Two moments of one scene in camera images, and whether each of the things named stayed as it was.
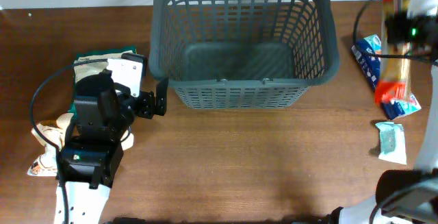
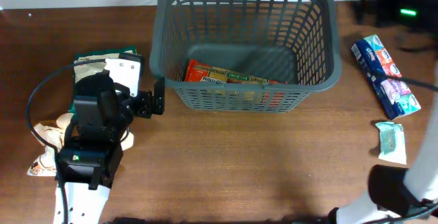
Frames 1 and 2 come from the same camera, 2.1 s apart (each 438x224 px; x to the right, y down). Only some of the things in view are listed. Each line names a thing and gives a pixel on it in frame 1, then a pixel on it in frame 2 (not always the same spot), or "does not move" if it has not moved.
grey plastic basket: (242, 43) does not move
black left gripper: (147, 107) does not move
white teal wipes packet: (392, 142) does not move
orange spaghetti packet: (395, 80) -> (200, 72)
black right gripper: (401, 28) -> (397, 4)
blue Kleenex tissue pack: (371, 67) does not move
